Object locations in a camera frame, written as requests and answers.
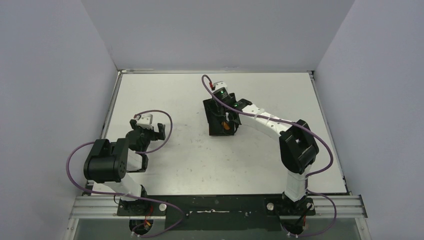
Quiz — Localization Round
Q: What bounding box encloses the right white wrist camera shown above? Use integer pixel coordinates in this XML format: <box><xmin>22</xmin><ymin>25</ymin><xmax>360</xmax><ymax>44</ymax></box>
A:
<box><xmin>213</xmin><ymin>81</ymin><xmax>228</xmax><ymax>90</ymax></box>

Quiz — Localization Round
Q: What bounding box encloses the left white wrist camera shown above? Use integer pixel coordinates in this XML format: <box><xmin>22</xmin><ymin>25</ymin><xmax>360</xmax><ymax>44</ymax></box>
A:
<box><xmin>135</xmin><ymin>113</ymin><xmax>154</xmax><ymax>130</ymax></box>

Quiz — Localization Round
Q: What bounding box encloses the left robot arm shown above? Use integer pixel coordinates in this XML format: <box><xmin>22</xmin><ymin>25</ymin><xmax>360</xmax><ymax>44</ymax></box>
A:
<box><xmin>83</xmin><ymin>114</ymin><xmax>166</xmax><ymax>216</ymax></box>

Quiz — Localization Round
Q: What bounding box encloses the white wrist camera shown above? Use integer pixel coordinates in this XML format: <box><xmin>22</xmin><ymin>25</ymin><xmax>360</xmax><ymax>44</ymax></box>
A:
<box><xmin>213</xmin><ymin>81</ymin><xmax>228</xmax><ymax>90</ymax></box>
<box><xmin>135</xmin><ymin>113</ymin><xmax>154</xmax><ymax>130</ymax></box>

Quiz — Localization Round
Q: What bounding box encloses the aluminium front rail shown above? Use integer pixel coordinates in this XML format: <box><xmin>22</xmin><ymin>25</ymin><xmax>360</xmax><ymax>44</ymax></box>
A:
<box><xmin>70</xmin><ymin>195</ymin><xmax>368</xmax><ymax>220</ymax></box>

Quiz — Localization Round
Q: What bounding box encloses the black plastic bin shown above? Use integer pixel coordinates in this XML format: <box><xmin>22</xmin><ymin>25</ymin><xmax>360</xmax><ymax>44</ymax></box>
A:
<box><xmin>208</xmin><ymin>112</ymin><xmax>241</xmax><ymax>137</ymax></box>

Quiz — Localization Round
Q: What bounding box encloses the orange black screwdriver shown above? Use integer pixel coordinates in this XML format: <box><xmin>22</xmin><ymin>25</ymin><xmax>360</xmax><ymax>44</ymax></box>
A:
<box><xmin>222</xmin><ymin>121</ymin><xmax>231</xmax><ymax>131</ymax></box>

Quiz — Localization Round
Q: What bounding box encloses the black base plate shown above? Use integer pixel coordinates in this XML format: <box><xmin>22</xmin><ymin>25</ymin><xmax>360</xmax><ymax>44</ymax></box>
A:
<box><xmin>116</xmin><ymin>194</ymin><xmax>316</xmax><ymax>234</ymax></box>

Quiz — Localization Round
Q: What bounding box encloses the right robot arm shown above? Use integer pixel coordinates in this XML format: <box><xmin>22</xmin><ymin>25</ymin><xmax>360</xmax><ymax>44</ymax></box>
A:
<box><xmin>202</xmin><ymin>87</ymin><xmax>319</xmax><ymax>215</ymax></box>

